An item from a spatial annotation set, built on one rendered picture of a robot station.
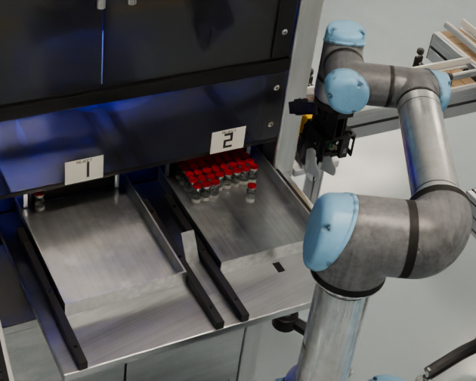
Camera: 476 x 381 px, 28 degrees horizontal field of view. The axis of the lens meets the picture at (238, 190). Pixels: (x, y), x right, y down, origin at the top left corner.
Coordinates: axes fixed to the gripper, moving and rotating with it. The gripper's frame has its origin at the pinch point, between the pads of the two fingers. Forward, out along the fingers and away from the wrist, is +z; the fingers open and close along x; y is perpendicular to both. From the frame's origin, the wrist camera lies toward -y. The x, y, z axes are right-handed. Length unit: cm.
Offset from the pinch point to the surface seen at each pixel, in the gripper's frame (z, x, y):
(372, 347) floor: 109, 60, -31
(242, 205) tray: 20.9, -5.0, -17.1
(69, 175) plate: 8, -44, -24
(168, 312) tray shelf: 21.6, -34.0, 7.5
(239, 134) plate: 6.1, -3.9, -24.5
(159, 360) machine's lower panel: 77, -19, -26
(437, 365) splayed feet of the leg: 101, 70, -11
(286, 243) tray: 21.1, -1.2, -2.5
